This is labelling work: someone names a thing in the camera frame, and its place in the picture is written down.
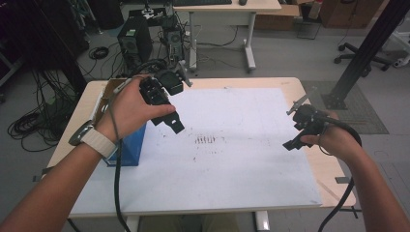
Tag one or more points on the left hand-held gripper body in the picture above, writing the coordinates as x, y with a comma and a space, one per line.
154, 92

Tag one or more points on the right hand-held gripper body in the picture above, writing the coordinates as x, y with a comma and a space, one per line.
306, 117

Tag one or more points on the person's left hand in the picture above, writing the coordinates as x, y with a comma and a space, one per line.
129, 109

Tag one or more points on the person's right hand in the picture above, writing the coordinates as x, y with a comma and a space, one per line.
340, 143

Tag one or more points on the blue box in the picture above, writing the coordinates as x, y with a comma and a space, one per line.
130, 151

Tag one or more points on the black computer tower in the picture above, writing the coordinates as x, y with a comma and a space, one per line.
133, 42

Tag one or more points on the open computer case with fan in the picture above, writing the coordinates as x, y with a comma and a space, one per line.
174, 40

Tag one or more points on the grey floor mat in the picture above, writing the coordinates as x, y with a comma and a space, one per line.
364, 119

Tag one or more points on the grey tape strip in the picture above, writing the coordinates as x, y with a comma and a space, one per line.
342, 180

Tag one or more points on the white table mat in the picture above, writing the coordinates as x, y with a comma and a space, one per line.
225, 174

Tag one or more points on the black office chair base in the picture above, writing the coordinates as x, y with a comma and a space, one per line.
357, 56

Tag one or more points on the white table leg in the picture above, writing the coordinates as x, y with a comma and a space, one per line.
132, 224
262, 221

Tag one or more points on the black keyboard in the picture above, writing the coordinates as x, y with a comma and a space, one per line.
203, 2

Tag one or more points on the large brown cardboard box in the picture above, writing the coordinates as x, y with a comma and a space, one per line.
277, 17

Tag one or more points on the white-legged wooden desk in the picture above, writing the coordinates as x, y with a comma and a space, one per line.
225, 14

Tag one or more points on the brown cabinet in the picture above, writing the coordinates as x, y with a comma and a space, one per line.
348, 13

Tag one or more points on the person's olive trousers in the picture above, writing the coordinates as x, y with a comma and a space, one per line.
212, 224

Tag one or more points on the black computer mouse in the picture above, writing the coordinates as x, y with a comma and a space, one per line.
243, 2

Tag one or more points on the dark curtain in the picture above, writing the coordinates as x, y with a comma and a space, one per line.
42, 35

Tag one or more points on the black metal post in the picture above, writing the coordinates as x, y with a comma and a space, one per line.
370, 45

